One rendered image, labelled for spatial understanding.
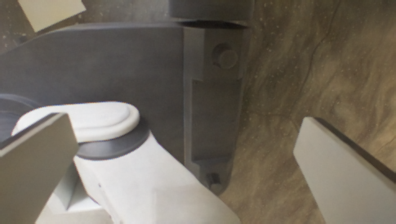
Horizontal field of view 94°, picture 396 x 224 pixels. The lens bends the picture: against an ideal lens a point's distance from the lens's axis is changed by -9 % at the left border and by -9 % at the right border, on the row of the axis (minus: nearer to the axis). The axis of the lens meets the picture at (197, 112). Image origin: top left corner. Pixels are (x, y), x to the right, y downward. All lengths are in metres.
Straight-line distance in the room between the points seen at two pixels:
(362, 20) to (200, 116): 0.70
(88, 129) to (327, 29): 0.78
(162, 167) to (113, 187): 0.07
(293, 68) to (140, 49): 0.55
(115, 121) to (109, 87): 0.15
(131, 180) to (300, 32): 0.68
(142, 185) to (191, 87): 0.25
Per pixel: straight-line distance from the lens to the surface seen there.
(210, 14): 0.43
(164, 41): 0.45
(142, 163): 0.33
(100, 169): 0.34
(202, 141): 0.54
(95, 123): 0.35
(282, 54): 0.76
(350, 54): 0.96
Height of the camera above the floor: 0.61
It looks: 59 degrees down
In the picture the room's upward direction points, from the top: 157 degrees clockwise
